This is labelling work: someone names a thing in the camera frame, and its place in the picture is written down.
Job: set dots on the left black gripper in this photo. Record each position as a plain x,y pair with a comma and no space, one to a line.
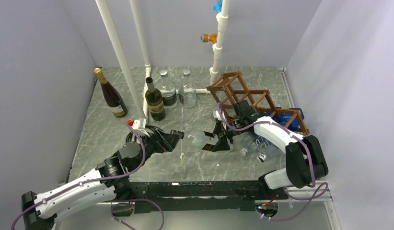
164,142

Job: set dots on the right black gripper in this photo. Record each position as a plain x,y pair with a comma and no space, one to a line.
222,144

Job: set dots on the small clear bottle black cap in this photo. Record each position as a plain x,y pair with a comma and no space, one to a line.
200,139

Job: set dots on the dark green wine bottle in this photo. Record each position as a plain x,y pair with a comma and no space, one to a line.
154,100

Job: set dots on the clear glass bottle silver cap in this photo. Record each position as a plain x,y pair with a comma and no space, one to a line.
187,91

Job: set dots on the clear glass bottle white cap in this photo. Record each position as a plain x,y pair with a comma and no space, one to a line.
168,90

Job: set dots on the dark red wine bottle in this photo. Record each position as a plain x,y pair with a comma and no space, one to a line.
112,97

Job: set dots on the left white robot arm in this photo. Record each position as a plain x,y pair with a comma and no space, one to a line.
109,180

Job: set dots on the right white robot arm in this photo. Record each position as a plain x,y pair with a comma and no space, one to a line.
304,157

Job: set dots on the clear square bottle black cap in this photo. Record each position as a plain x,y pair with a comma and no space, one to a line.
267,151

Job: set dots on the brown wooden wine rack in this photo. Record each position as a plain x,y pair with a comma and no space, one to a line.
231,89

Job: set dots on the blue label clear bottle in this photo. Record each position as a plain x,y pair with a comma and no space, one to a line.
277,134

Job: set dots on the orange pipe valve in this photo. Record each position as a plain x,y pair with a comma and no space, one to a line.
205,38

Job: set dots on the blue pipe valve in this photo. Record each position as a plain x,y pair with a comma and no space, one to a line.
217,7

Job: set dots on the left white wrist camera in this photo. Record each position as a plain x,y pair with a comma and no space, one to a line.
139,126

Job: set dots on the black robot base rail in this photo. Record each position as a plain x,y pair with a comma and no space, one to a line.
208,195

